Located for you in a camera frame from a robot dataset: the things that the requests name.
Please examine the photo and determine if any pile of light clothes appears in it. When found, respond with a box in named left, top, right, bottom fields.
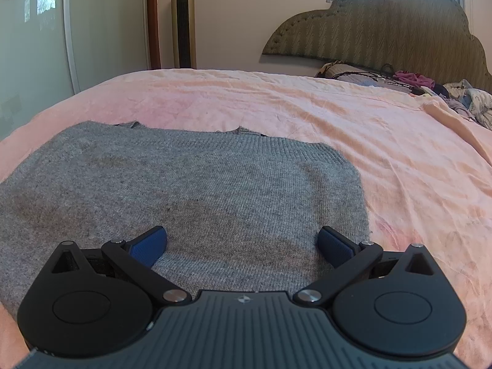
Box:
left=421, top=79, right=492, bottom=131

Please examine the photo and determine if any green padded headboard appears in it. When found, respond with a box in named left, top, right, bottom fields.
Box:
left=262, top=0, right=490, bottom=93

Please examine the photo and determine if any white wardrobe with flower decals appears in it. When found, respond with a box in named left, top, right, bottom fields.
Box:
left=0, top=0, right=150, bottom=141

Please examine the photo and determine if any brown wooden door frame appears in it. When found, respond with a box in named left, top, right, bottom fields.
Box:
left=145, top=0, right=161, bottom=71

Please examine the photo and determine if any black cable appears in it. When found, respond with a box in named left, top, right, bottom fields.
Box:
left=334, top=64, right=418, bottom=87

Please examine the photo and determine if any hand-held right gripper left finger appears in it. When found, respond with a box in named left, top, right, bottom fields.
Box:
left=51, top=226, right=193, bottom=309

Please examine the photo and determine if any purple cloth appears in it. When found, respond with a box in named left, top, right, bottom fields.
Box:
left=393, top=70, right=436, bottom=90

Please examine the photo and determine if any grey sweater with black lining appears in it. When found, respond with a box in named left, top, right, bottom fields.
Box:
left=0, top=120, right=371, bottom=321

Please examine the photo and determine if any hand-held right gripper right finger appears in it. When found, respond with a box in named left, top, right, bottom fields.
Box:
left=293, top=226, right=439, bottom=309

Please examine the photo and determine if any gold tower heater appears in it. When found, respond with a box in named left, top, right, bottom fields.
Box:
left=171, top=0, right=197, bottom=70

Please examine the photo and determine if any pink bed blanket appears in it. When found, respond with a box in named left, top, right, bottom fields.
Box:
left=0, top=68, right=492, bottom=369

